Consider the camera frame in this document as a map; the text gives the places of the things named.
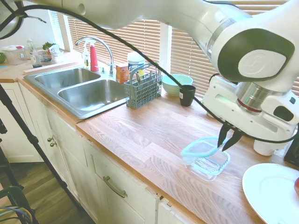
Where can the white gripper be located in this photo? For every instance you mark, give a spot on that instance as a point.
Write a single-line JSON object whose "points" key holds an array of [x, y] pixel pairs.
{"points": [[219, 100]]}

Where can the white dinner plate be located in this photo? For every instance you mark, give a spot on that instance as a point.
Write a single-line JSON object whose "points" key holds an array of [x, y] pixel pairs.
{"points": [[271, 191]]}

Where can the stainless steel double sink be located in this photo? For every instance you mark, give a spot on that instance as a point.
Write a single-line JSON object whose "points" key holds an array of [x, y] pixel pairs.
{"points": [[77, 93]]}

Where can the clear spray bottle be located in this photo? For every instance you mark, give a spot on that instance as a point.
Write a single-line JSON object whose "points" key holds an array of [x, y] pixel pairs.
{"points": [[86, 56]]}

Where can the tall white cup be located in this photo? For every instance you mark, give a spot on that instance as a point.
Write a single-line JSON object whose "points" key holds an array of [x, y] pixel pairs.
{"points": [[264, 149]]}

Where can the orange baking soda box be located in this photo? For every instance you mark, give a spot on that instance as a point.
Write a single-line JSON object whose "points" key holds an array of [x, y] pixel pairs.
{"points": [[121, 74]]}

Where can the grey plastic cutlery basket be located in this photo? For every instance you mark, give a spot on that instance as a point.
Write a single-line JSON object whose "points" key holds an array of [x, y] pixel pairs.
{"points": [[142, 93]]}

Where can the clear glass food container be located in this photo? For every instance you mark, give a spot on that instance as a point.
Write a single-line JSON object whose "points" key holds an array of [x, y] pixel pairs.
{"points": [[210, 168]]}

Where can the white wipes canister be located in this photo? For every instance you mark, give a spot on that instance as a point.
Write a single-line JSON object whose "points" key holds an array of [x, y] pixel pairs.
{"points": [[135, 61]]}

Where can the dark green mug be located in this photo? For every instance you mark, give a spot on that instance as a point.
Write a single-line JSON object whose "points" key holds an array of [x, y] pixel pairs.
{"points": [[187, 96]]}

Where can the black tripod stand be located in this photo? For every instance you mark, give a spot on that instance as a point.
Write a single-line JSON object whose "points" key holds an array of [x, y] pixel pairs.
{"points": [[28, 137]]}

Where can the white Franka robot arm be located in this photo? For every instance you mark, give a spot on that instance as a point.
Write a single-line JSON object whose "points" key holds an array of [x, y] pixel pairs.
{"points": [[187, 14]]}

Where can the red apple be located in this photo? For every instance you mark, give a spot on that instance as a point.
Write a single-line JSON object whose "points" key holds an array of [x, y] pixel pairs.
{"points": [[297, 186]]}

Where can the chrome kitchen faucet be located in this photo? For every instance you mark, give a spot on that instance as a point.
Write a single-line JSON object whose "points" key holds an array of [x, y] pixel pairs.
{"points": [[105, 46]]}

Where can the green metal clamp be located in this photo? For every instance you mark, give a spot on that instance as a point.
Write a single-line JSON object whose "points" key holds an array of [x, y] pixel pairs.
{"points": [[14, 198]]}

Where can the narrow beige window blind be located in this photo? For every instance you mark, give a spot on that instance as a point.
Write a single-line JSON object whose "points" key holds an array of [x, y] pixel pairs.
{"points": [[140, 35]]}

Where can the red spray bottle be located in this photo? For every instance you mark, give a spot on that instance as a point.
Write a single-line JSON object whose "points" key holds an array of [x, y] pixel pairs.
{"points": [[94, 58]]}

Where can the mint green bowl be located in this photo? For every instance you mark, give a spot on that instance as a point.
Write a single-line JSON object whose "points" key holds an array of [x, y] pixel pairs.
{"points": [[170, 86]]}

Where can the white base cabinet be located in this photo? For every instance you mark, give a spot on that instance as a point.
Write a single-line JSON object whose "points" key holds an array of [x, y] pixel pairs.
{"points": [[81, 163]]}

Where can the wide beige window blind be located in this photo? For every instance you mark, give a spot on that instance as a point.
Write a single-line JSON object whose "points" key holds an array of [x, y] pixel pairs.
{"points": [[187, 58]]}

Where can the clear storage tub white lid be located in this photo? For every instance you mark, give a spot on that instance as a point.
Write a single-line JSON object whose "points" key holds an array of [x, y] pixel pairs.
{"points": [[14, 54]]}

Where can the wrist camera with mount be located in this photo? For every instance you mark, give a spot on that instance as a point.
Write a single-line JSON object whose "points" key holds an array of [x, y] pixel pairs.
{"points": [[280, 112]]}

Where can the clear lid with teal seal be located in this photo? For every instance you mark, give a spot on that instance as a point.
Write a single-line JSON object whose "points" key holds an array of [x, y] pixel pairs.
{"points": [[198, 148]]}

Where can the round metal cabinet knob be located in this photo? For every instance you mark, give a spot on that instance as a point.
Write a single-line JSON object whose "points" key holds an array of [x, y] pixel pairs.
{"points": [[53, 144], [50, 139]]}

